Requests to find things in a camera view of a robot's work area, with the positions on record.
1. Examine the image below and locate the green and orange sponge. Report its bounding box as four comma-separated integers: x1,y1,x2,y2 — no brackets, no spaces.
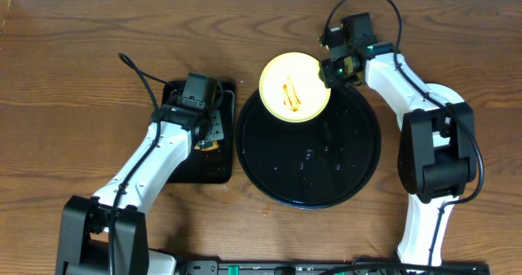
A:
194,140,219,151

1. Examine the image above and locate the yellow plate with sauce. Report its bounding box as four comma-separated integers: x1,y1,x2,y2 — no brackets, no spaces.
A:
259,52,331,122

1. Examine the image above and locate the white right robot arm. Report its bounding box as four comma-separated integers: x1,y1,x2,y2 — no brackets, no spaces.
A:
319,42,484,267

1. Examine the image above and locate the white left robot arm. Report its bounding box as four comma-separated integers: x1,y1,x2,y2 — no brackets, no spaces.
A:
55,103,235,274

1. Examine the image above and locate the black rectangular water tray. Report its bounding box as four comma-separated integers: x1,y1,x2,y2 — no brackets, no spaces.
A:
167,82,237,184

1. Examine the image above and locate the round black serving tray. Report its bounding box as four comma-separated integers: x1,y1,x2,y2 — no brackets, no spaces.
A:
235,86,381,209

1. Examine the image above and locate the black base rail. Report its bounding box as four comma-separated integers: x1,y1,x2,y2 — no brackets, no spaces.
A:
174,260,491,275

